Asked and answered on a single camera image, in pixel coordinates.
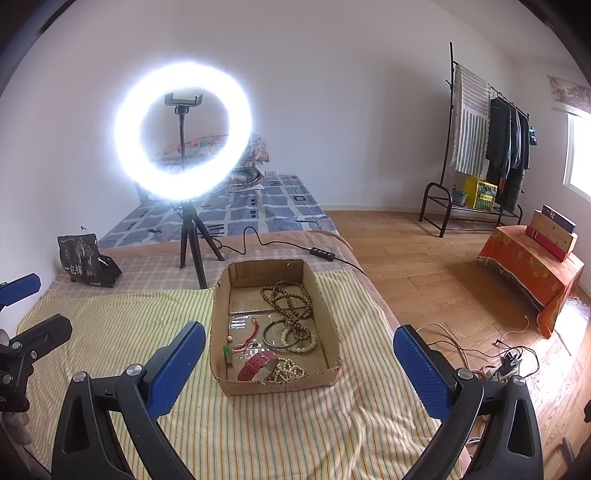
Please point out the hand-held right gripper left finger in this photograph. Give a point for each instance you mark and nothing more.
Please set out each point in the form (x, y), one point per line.
(178, 369)

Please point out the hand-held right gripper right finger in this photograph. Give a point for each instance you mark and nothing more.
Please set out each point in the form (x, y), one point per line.
(420, 374)

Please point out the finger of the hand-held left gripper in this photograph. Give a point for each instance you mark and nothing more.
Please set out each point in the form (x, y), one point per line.
(46, 330)
(21, 288)

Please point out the grey bangle with pearl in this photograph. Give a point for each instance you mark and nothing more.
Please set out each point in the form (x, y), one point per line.
(264, 335)

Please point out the cardboard box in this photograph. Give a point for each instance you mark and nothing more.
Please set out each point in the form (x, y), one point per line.
(277, 385)

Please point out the person's left hand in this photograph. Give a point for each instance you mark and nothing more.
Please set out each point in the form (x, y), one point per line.
(16, 424)

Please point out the black printed bag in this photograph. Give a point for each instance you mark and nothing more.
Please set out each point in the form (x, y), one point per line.
(81, 258)

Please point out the red watch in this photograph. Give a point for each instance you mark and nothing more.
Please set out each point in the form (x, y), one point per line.
(254, 367)

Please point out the glossy black pouch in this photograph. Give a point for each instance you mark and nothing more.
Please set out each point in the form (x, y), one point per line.
(108, 272)

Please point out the beige plaid blanket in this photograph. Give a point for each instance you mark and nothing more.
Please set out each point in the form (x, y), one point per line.
(147, 272)

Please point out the yellow striped cloth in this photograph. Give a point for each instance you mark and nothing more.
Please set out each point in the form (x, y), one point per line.
(277, 438)

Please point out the black tripod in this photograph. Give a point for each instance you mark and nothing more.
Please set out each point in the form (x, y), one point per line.
(191, 221)

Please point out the orange cloth covered table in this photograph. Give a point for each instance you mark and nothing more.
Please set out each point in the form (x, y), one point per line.
(531, 272)

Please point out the small grey pot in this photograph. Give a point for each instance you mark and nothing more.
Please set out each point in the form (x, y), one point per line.
(459, 196)

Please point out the tan gift box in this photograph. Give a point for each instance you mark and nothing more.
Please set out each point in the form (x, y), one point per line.
(549, 240)

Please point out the blue patterned bedsheet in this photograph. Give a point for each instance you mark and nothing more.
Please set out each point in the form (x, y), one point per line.
(277, 207)

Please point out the yellow crate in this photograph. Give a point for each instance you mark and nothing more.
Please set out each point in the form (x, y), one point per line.
(480, 194)

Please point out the black metal clothes rack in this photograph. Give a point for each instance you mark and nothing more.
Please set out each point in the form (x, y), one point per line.
(437, 183)

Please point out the purple gift box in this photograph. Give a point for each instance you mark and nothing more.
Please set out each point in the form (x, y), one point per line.
(561, 219)

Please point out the black gooseneck phone holder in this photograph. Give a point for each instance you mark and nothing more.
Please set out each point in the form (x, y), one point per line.
(182, 138)

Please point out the folded floral quilt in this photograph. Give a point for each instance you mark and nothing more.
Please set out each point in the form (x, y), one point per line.
(254, 157)

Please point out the dark hanging clothes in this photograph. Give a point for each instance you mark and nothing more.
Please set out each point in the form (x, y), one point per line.
(503, 138)

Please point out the striped hanging cloth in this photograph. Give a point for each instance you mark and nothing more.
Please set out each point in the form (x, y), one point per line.
(471, 129)

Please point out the window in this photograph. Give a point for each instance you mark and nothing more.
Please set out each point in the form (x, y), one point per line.
(581, 157)

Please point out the floral curtain valance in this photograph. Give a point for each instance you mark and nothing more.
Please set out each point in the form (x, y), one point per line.
(570, 92)

